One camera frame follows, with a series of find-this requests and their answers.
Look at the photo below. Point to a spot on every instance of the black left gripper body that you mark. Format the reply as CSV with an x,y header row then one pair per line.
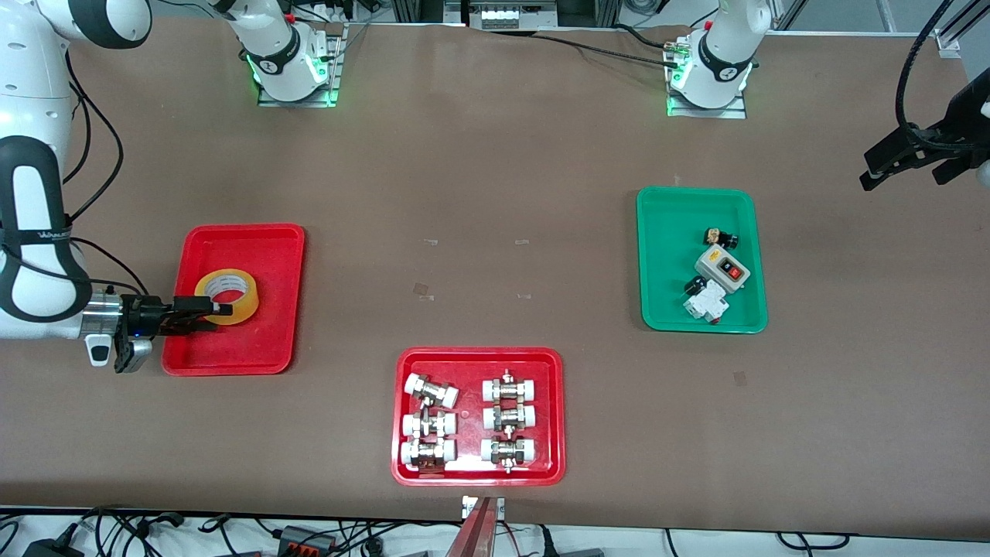
x,y
967,116

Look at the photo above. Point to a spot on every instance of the grey terminal box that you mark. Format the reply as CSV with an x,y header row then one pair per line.
x,y
510,15

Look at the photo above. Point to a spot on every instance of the white capped metal pipe fitting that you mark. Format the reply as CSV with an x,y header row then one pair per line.
x,y
509,418
428,452
508,450
509,388
431,391
429,424

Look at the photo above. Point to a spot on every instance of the grey on-off switch box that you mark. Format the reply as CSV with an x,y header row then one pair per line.
x,y
723,268

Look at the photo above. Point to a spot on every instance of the black orange power brick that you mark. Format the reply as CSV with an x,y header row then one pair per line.
x,y
308,540

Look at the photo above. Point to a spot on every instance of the red aluminium rail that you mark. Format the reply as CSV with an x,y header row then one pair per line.
x,y
473,534

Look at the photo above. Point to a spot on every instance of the aluminium frame post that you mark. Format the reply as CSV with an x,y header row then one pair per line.
x,y
588,11
418,9

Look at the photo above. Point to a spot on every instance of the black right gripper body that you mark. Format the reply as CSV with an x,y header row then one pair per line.
x,y
141,316

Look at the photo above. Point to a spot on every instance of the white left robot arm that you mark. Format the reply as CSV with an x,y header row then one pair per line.
x,y
719,62

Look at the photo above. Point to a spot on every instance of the yellow tape roll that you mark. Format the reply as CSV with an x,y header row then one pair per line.
x,y
247,302

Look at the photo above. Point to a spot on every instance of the white circuit breaker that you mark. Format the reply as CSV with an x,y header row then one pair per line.
x,y
708,303

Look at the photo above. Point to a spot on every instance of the black plug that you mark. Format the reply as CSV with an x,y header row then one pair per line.
x,y
572,552

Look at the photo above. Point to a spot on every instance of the black round buzzer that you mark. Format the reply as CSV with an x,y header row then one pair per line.
x,y
693,286

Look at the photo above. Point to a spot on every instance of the green plastic tray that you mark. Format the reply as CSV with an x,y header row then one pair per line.
x,y
665,294

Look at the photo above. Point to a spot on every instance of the silver corner bracket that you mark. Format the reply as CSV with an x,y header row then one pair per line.
x,y
949,44

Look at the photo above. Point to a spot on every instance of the small brass black connector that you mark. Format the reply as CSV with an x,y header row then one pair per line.
x,y
721,237

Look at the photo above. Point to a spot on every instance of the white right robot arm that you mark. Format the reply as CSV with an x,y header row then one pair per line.
x,y
31,77

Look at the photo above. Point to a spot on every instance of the small silver bracket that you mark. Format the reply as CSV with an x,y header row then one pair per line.
x,y
468,507

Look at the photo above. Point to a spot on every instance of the black power adapter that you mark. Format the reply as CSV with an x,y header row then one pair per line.
x,y
50,548

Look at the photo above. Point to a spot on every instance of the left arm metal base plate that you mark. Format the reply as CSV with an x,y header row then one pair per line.
x,y
735,111

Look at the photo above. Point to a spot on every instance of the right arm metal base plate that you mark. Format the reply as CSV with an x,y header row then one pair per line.
x,y
332,77

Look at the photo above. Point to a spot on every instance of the red plastic tray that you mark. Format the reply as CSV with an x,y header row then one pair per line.
x,y
263,348
469,387

